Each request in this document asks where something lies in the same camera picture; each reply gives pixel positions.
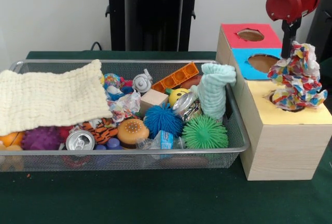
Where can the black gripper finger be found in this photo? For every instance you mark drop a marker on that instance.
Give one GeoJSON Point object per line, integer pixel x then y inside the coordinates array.
{"type": "Point", "coordinates": [296, 29]}
{"type": "Point", "coordinates": [286, 42]}

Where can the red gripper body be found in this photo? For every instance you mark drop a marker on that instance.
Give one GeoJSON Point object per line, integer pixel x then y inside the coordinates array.
{"type": "Point", "coordinates": [285, 5]}

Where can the colourful printed paper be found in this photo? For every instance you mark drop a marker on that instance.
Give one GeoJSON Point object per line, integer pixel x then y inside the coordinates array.
{"type": "Point", "coordinates": [295, 84]}

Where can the light blue muslin cloth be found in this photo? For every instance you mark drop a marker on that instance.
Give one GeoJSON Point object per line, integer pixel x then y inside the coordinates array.
{"type": "Point", "coordinates": [212, 91]}

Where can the wooden box with three holes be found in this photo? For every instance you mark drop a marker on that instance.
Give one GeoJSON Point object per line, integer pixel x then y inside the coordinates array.
{"type": "Point", "coordinates": [285, 151]}

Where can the green covered side table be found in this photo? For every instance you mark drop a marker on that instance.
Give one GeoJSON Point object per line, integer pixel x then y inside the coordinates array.
{"type": "Point", "coordinates": [327, 71]}

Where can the orange toy block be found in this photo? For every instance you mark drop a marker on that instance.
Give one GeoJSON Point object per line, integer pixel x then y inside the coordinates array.
{"type": "Point", "coordinates": [176, 76]}

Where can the crushed printed can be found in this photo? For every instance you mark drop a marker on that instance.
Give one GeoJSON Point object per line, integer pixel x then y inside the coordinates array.
{"type": "Point", "coordinates": [186, 107]}

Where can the yellow smiley ball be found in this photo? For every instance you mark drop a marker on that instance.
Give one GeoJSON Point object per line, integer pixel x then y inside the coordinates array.
{"type": "Point", "coordinates": [177, 95]}

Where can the green spiky ball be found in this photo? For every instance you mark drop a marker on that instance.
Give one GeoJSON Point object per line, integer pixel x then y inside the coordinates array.
{"type": "Point", "coordinates": [205, 133]}

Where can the plain wooden cube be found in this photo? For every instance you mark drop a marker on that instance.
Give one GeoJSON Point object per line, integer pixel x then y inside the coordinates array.
{"type": "Point", "coordinates": [153, 99]}

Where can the blue spiky ball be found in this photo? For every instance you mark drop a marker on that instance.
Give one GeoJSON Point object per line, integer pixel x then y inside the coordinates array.
{"type": "Point", "coordinates": [160, 120]}

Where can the toy burger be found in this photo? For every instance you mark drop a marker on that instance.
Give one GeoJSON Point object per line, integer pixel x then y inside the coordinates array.
{"type": "Point", "coordinates": [132, 130]}

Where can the silver drink can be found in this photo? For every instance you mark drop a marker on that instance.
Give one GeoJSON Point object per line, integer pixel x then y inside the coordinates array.
{"type": "Point", "coordinates": [80, 141]}

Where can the cream muslin cloth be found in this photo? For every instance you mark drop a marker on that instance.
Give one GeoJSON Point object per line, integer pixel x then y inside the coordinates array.
{"type": "Point", "coordinates": [52, 97]}

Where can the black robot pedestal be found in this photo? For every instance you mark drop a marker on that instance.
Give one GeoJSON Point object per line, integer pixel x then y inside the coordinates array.
{"type": "Point", "coordinates": [153, 14]}

